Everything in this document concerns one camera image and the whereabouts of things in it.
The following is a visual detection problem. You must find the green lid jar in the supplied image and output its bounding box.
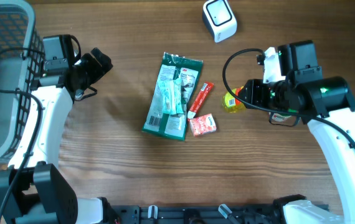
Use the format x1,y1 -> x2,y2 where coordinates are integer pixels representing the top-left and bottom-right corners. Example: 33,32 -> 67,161
269,113 -> 290,122

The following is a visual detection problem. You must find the yellow Vim liquid bottle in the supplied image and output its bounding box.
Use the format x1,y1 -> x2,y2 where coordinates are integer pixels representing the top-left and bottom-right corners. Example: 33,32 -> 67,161
222,92 -> 245,113

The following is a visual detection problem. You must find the red toothpaste tube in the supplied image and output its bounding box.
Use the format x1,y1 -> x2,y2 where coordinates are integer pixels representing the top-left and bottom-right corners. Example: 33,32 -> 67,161
187,82 -> 214,119

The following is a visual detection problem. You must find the green 3M gloves packet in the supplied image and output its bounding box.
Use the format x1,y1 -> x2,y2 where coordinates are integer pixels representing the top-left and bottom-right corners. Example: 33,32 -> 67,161
142,52 -> 203,141

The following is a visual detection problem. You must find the red tissue pack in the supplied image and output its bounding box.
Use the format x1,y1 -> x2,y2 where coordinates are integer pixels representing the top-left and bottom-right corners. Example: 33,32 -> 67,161
189,114 -> 217,137

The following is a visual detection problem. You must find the light green wipes pack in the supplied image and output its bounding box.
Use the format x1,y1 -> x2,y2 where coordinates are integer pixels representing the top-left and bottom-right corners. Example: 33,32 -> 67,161
158,78 -> 183,115

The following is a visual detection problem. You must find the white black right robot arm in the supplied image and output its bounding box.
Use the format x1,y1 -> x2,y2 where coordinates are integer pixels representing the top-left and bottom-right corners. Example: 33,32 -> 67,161
239,77 -> 355,223

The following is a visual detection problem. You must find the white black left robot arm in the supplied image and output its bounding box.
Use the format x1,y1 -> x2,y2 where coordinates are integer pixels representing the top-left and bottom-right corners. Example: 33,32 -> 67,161
0,48 -> 120,223

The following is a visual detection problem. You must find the white barcode scanner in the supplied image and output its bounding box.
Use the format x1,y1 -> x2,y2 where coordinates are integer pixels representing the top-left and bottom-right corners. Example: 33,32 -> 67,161
202,0 -> 237,43

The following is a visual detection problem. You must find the grey plastic shopping basket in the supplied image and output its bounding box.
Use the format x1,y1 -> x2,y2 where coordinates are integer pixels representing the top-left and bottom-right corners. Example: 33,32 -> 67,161
0,1 -> 44,163

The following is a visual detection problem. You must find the black right camera cable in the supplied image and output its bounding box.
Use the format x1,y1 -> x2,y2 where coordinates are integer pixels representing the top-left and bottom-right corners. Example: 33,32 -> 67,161
222,48 -> 355,197

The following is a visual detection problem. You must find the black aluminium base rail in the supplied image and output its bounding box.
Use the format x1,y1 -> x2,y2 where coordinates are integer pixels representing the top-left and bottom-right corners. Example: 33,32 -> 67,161
109,204 -> 287,224

